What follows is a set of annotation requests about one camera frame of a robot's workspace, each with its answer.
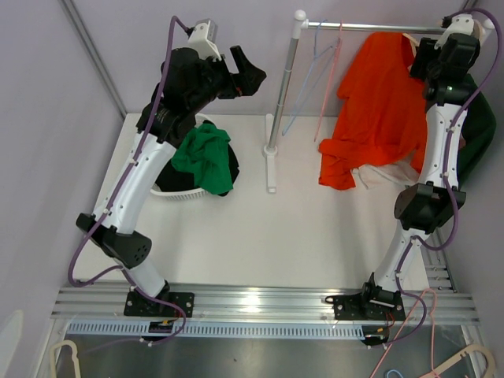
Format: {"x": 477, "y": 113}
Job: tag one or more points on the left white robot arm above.
{"x": 188, "y": 84}

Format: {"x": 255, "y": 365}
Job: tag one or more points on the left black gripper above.
{"x": 245, "y": 83}

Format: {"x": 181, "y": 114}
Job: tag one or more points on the beige hanger on floor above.
{"x": 65, "y": 348}

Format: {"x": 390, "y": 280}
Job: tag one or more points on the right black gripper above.
{"x": 426, "y": 46}

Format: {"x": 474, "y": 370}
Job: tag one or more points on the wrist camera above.
{"x": 460, "y": 24}
{"x": 202, "y": 40}

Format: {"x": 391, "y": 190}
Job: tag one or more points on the silver clothes rack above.
{"x": 283, "y": 78}

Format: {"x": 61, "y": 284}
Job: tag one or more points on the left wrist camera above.
{"x": 202, "y": 40}

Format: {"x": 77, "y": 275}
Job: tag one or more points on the white slotted cable duct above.
{"x": 218, "y": 330}

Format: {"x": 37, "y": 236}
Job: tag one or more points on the pink wire hanger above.
{"x": 334, "y": 61}

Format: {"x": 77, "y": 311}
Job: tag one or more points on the white perforated basket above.
{"x": 173, "y": 185}

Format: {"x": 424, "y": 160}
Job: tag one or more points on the white t shirt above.
{"x": 370, "y": 176}

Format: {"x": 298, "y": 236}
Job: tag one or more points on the blue hanger on floor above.
{"x": 393, "y": 373}

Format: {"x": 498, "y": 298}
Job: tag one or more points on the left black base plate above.
{"x": 138, "y": 306}

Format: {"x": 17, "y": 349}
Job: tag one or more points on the dark green t shirt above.
{"x": 478, "y": 132}

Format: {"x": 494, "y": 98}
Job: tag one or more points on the aluminium mounting rail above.
{"x": 243, "y": 304}

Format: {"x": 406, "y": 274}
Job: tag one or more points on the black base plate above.
{"x": 356, "y": 308}
{"x": 138, "y": 306}

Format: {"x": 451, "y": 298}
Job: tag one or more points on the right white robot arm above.
{"x": 436, "y": 198}

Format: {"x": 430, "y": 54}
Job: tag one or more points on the orange t shirt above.
{"x": 382, "y": 120}

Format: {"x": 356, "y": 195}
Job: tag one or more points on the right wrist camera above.
{"x": 460, "y": 24}

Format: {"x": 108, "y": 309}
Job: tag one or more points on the blue wire hanger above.
{"x": 320, "y": 64}

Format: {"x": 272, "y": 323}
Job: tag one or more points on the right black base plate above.
{"x": 356, "y": 308}

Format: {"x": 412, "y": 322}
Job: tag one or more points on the wooden hanger on floor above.
{"x": 490, "y": 368}

